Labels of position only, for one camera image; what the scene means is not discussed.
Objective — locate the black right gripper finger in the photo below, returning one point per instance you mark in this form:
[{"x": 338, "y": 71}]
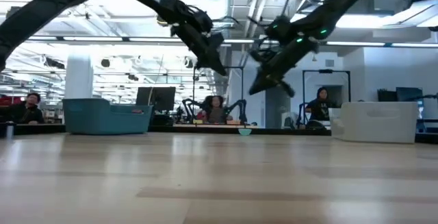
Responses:
[
  {"x": 265, "y": 83},
  {"x": 288, "y": 89}
]

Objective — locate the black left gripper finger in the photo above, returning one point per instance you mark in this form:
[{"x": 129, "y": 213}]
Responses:
[
  {"x": 210, "y": 59},
  {"x": 217, "y": 58}
]

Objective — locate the light teal block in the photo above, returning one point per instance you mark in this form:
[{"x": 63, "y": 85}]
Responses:
[{"x": 244, "y": 132}]

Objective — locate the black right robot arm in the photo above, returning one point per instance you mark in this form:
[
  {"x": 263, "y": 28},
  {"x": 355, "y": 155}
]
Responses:
[{"x": 342, "y": 1}]

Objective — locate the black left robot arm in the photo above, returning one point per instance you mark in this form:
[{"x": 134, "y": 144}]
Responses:
[{"x": 34, "y": 15}]

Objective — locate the black background robot arm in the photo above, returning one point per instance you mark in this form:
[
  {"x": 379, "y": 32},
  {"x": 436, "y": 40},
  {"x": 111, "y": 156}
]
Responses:
[
  {"x": 239, "y": 109},
  {"x": 187, "y": 107}
]

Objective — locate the person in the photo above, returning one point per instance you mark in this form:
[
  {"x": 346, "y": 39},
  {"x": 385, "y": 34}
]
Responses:
[
  {"x": 318, "y": 109},
  {"x": 215, "y": 114},
  {"x": 27, "y": 112}
]

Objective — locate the black computer monitor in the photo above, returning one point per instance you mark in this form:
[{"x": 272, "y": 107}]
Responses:
[
  {"x": 409, "y": 94},
  {"x": 161, "y": 98}
]

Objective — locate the translucent white plastic bin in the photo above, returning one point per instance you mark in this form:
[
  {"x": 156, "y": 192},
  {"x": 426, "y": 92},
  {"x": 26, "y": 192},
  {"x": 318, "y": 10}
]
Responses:
[{"x": 373, "y": 121}]

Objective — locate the black round ceiling fixture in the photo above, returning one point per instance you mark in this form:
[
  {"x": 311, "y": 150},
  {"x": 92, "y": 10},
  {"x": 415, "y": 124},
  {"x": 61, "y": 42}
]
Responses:
[{"x": 105, "y": 63}]

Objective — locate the long ceiling light bar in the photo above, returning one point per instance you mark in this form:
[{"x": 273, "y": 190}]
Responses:
[{"x": 92, "y": 39}]

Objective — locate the dark teal plastic bin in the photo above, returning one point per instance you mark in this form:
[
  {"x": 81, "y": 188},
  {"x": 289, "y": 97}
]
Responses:
[{"x": 99, "y": 116}]

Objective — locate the white square pillar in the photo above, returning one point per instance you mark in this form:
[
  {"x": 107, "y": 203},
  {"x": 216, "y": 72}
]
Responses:
[{"x": 78, "y": 76}]

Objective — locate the silver metal cup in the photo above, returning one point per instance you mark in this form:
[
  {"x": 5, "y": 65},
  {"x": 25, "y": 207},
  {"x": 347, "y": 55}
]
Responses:
[{"x": 9, "y": 132}]

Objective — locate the black metal frame stand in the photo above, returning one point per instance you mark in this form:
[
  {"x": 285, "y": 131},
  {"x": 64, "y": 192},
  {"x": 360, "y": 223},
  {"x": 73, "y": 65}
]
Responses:
[
  {"x": 325, "y": 71},
  {"x": 242, "y": 80}
]

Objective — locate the black aluminium table frame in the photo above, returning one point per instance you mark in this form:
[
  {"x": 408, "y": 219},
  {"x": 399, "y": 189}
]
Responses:
[{"x": 291, "y": 131}]

